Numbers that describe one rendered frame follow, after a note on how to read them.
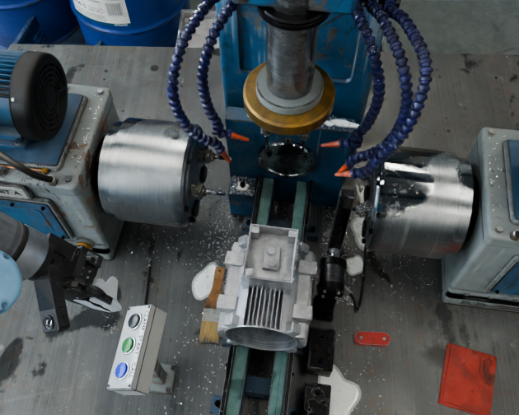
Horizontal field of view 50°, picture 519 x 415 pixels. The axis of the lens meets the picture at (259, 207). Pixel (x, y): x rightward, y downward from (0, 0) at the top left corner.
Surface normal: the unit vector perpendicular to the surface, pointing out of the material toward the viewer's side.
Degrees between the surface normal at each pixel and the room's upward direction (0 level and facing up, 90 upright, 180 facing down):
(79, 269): 57
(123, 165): 28
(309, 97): 0
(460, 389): 0
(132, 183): 47
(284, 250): 0
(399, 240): 77
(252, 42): 90
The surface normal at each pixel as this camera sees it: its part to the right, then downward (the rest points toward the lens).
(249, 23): -0.14, 0.86
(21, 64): 0.00, -0.55
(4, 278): 0.72, -0.33
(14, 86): -0.06, 0.04
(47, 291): -0.51, 0.04
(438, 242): -0.14, 0.68
